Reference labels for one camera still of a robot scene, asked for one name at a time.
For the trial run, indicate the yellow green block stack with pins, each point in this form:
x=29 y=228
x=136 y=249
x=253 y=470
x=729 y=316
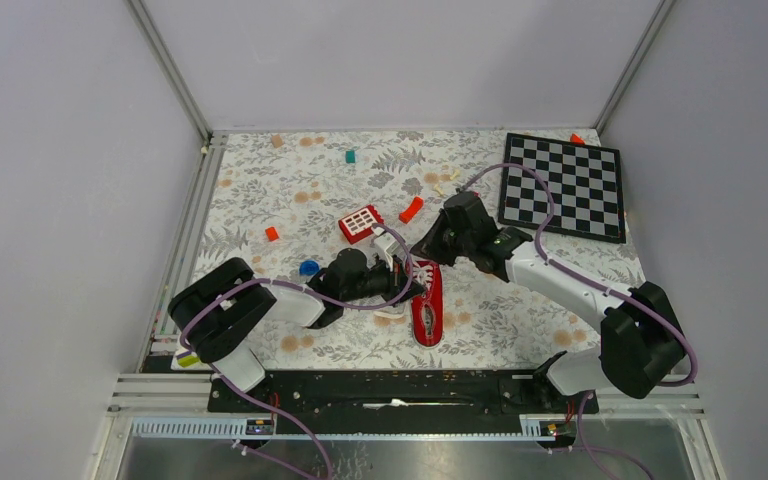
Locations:
x=185 y=360

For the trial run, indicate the floral patterned table mat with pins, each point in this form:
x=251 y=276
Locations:
x=302 y=186

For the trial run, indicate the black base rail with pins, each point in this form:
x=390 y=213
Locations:
x=469 y=402

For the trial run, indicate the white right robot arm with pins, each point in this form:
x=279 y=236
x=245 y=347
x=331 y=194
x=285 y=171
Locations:
x=638 y=329

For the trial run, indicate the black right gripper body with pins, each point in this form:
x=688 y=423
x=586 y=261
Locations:
x=444 y=245

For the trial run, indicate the red canvas sneaker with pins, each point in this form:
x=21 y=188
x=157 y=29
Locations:
x=427 y=308

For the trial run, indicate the orange red curved block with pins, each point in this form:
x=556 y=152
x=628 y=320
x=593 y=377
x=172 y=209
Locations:
x=407 y=215

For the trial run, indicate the small orange cube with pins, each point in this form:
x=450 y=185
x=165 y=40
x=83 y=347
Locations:
x=272 y=234

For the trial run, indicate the blue plastic toy piece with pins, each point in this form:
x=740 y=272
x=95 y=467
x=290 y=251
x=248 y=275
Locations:
x=309 y=268

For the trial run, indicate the black grey chessboard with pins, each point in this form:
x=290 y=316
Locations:
x=585 y=182

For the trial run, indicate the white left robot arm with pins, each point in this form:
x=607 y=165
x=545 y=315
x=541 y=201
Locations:
x=217 y=313

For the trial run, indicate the red white window brick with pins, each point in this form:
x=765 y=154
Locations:
x=358 y=225

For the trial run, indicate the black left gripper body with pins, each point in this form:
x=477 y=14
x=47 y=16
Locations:
x=382 y=281

